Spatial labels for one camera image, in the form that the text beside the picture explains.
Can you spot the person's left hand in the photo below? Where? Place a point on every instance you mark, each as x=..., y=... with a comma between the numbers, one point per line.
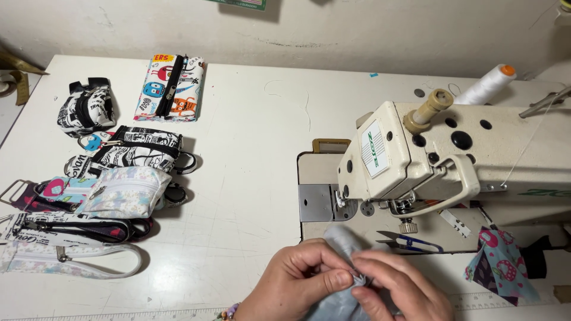
x=281, y=281

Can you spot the person's right hand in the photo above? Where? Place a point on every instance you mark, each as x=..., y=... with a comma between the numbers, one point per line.
x=410, y=294

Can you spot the grey fabric piece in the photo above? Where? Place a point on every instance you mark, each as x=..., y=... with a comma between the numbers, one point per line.
x=332, y=307

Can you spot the white printed fabric strip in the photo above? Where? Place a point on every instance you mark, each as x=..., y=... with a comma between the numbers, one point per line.
x=456, y=223

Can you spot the teal apple print fabric piece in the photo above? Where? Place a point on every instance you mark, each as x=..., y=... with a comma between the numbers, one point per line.
x=504, y=267

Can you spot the black fabric piece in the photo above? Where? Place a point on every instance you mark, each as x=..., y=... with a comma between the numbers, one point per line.
x=535, y=258

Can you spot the cream industrial sewing machine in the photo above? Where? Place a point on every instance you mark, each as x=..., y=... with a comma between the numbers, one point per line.
x=490, y=151

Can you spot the pastel white zipper pouch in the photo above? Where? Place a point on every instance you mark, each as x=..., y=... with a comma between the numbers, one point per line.
x=127, y=191

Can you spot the colourful monster print pouch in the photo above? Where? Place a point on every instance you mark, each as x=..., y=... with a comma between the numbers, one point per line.
x=171, y=89

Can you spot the white thread cone orange cap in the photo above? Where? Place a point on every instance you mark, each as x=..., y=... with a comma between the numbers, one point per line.
x=484, y=84

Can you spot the teal pink apple print pouch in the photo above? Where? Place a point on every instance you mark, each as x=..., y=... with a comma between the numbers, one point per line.
x=67, y=189

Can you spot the pastel white wristlet pouch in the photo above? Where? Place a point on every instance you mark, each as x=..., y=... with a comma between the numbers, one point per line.
x=35, y=261

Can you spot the small black white print pouch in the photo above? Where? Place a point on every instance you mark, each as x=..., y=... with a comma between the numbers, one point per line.
x=87, y=109

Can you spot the green wall sign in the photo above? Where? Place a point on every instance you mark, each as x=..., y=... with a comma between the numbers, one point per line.
x=238, y=3

